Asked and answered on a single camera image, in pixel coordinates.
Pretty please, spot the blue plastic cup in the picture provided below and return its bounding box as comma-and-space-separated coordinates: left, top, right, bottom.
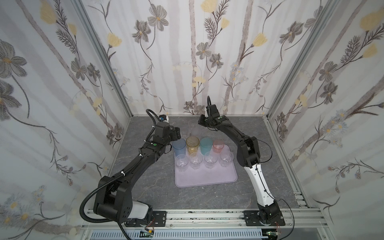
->
172, 139, 187, 157

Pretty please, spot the yellow plastic cup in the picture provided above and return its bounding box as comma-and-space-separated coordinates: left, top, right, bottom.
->
186, 136, 200, 155

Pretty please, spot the teal dimpled plastic cup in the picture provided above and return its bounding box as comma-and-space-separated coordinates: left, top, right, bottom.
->
200, 137, 213, 156

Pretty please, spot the pink plastic cup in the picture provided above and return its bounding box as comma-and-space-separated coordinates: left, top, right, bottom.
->
212, 140, 225, 154

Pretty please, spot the clear faceted tumbler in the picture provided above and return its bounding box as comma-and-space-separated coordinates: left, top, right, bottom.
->
175, 155, 190, 172
220, 151, 234, 168
189, 153, 203, 170
204, 152, 218, 169

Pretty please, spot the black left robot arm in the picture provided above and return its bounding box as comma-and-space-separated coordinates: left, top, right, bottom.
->
93, 122, 181, 224

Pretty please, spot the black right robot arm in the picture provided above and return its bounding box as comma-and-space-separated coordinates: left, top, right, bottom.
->
199, 97, 286, 226

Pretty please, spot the lilac plastic tray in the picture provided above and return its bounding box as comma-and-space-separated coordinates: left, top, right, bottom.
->
174, 150, 238, 188

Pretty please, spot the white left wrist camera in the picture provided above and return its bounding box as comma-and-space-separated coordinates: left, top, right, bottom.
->
159, 115, 169, 123

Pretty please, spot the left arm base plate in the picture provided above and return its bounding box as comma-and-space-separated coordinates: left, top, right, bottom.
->
124, 211, 167, 228

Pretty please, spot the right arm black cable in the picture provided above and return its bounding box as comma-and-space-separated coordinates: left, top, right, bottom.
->
254, 137, 296, 240

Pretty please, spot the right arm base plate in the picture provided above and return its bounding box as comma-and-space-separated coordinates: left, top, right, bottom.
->
243, 211, 286, 227

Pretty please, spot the white slotted cable duct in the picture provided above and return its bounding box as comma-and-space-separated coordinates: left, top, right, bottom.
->
89, 229, 268, 240

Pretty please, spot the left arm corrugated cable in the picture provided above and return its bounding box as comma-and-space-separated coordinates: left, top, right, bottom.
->
79, 170, 133, 240

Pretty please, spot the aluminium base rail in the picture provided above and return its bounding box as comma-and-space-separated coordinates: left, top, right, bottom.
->
82, 208, 328, 230

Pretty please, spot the aluminium corner post left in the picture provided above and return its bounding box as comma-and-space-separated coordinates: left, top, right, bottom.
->
71, 0, 134, 118

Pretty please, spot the aluminium corner post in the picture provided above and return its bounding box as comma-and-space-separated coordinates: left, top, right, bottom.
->
266, 0, 340, 120
71, 0, 134, 118

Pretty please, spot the aluminium corner post right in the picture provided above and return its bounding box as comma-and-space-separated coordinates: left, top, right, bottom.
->
266, 0, 340, 120

